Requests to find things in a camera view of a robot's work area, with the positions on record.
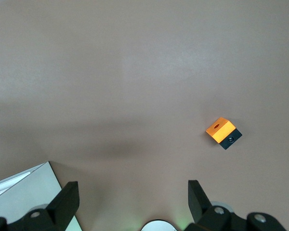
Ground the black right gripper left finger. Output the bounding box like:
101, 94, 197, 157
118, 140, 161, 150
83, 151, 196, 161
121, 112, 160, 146
0, 180, 79, 231

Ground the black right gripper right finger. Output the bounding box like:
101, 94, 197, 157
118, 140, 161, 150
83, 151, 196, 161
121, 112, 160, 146
185, 179, 289, 231

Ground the white drawer cabinet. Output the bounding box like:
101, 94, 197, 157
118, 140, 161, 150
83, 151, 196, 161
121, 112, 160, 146
0, 161, 84, 231

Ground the orange and black button box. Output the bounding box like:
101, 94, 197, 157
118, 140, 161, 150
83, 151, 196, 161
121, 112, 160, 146
205, 117, 243, 151

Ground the brown table cover mat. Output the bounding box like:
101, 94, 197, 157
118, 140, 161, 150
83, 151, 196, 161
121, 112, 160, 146
0, 0, 289, 231

